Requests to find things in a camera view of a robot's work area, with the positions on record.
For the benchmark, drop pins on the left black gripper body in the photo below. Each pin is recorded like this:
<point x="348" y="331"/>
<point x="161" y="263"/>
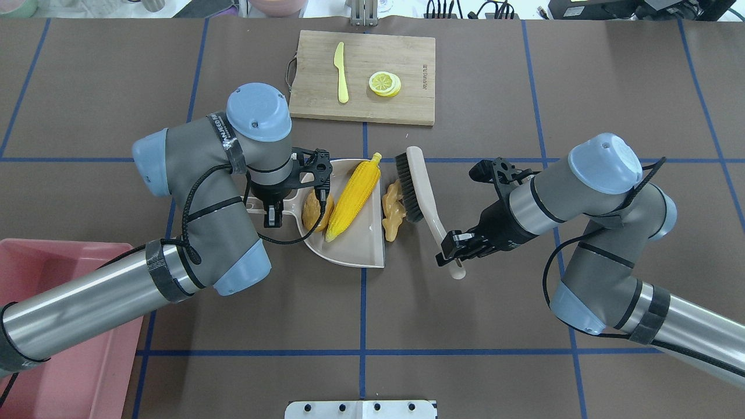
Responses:
<point x="270" y="194"/>

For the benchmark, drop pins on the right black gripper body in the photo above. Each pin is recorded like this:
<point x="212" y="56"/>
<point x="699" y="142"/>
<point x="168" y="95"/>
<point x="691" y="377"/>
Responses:
<point x="499" y="226"/>

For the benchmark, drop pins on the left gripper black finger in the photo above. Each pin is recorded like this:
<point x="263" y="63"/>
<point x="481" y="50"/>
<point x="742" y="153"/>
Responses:
<point x="273" y="214"/>

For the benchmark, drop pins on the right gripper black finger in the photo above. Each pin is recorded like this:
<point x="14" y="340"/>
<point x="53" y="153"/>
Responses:
<point x="459" y="246"/>

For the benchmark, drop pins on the beige hand brush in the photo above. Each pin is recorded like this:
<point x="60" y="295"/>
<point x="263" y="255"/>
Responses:
<point x="418" y="196"/>

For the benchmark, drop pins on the orange toy ginger piece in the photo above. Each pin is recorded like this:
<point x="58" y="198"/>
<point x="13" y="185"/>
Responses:
<point x="393" y="209"/>

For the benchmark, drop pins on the yellow toy corn cob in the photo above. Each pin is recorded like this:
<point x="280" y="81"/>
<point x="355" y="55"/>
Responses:
<point x="354" y="196"/>

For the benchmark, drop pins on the beige plastic dustpan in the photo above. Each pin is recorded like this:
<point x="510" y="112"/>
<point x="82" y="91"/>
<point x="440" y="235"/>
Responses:
<point x="361" y="245"/>

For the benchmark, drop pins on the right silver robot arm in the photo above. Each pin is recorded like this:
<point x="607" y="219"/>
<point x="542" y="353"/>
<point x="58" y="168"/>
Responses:
<point x="598" y="294"/>

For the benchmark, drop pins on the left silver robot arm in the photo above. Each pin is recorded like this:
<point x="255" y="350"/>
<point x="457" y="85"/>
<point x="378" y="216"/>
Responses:
<point x="194" y="164"/>

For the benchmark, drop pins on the pink plastic bin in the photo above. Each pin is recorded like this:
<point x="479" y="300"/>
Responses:
<point x="89" y="380"/>

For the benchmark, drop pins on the wooden cutting board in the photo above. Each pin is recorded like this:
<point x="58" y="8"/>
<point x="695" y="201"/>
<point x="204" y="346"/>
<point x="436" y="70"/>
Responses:
<point x="314" y="90"/>

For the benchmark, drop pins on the yellow plastic knife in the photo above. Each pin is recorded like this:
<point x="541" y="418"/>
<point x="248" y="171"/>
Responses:
<point x="339" y="63"/>

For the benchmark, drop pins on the yellow toy lemon slices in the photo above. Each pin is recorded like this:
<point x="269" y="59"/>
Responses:
<point x="385" y="84"/>

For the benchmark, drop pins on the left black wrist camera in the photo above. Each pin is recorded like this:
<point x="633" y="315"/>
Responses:
<point x="310" y="168"/>

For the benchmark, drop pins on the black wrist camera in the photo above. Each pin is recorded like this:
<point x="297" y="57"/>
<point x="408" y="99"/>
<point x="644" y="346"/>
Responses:
<point x="499" y="172"/>
<point x="310" y="168"/>

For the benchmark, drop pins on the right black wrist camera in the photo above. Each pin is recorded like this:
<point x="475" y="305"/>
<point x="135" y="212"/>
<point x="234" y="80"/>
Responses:
<point x="499" y="172"/>

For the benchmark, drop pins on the white camera post base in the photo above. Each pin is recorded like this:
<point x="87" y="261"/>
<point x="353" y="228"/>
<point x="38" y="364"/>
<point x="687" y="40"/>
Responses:
<point x="362" y="409"/>

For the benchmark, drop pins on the aluminium frame post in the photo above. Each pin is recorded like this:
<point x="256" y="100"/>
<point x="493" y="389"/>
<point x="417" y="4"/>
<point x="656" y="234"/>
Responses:
<point x="363" y="12"/>

